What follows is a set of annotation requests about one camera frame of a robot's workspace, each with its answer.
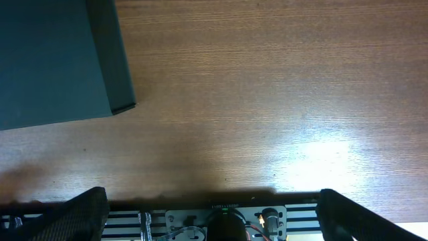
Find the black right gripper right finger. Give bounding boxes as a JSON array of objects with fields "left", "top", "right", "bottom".
[{"left": 316, "top": 189, "right": 424, "bottom": 241}]

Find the black storage box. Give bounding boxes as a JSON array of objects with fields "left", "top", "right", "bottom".
[{"left": 1, "top": 0, "right": 136, "bottom": 130}]

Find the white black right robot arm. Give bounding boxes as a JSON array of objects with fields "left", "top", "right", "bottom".
[{"left": 1, "top": 187, "right": 419, "bottom": 241}]

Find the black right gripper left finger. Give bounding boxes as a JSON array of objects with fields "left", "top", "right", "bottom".
[{"left": 1, "top": 187, "right": 110, "bottom": 241}]

